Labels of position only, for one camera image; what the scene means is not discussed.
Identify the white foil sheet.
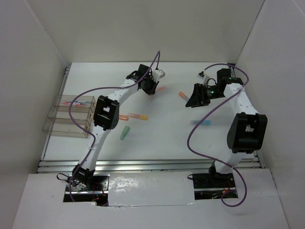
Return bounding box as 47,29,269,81
108,172,195,207

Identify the orange capped clear marker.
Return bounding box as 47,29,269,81
179,92,189,101

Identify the clear drawer organizer near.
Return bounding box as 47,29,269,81
42,118,91,138

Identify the orange pink highlighter marker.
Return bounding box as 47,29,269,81
128,113,148,121

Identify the blue capped clear marker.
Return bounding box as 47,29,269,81
190,120,211,125

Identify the purple cable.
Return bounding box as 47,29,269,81
68,50,161,207
187,63,250,207

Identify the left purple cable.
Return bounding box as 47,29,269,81
68,50,161,207

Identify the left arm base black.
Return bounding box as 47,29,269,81
56,173,109,207

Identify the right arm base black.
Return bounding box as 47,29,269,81
187,168,238,200

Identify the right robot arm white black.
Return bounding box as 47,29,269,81
185,68,268,187

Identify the grey thin pen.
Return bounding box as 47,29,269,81
74,101,91,104

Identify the clear drawer organizer far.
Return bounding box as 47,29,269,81
52,94,96,113

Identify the green translucent cap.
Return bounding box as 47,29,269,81
120,126,130,140

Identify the aluminium frame rail front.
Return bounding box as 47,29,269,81
38,156,260,173

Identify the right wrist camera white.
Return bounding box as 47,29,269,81
197,71,210,85

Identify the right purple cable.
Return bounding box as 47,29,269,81
187,63,250,207

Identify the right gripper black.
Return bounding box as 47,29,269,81
186,83,225,107

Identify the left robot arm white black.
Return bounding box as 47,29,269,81
71,64,165,190

